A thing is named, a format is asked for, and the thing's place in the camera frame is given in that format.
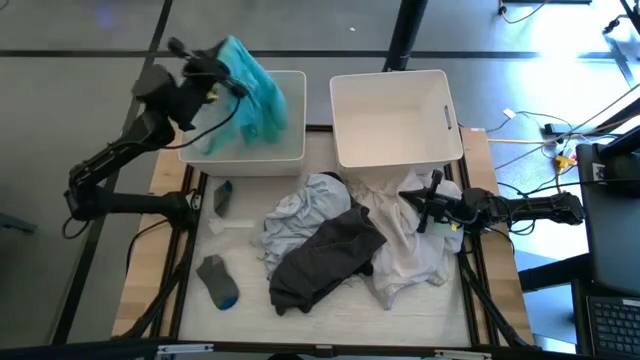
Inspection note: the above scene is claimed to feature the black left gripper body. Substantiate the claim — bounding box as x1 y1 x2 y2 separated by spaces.
183 48 232 102

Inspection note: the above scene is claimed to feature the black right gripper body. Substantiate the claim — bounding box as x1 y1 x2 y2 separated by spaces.
417 168 501 235

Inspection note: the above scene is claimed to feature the light turquoise garment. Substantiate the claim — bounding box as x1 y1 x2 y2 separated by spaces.
197 34 290 157

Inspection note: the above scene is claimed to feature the large white garment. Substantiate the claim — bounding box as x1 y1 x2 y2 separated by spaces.
344 169 466 311

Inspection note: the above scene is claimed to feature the grey sock blue toe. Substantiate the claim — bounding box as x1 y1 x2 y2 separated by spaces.
194 253 241 312
213 179 234 219

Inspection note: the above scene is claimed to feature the light blue shirt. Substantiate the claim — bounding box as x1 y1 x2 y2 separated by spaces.
259 172 354 279

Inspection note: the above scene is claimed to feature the dark grey garment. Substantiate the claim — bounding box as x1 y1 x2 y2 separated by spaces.
268 203 389 317

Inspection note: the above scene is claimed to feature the white plastic laundry bin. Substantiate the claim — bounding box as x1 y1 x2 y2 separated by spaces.
328 68 465 177
177 69 308 179

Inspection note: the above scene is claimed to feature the black support pole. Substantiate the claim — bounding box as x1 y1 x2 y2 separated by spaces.
382 0 430 73

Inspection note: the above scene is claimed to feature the black laptop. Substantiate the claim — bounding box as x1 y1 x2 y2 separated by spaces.
572 279 640 360

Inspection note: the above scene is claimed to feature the blue-grey floor object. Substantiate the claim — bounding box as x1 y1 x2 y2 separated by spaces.
0 212 39 236

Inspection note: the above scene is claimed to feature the black aluminium table frame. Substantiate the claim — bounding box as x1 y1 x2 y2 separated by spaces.
112 123 534 360

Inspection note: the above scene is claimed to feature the yellow cable connector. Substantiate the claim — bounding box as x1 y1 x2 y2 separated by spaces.
553 154 577 174

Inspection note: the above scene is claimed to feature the silver metal bracket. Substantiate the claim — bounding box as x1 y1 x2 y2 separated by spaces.
433 348 492 360
157 342 215 357

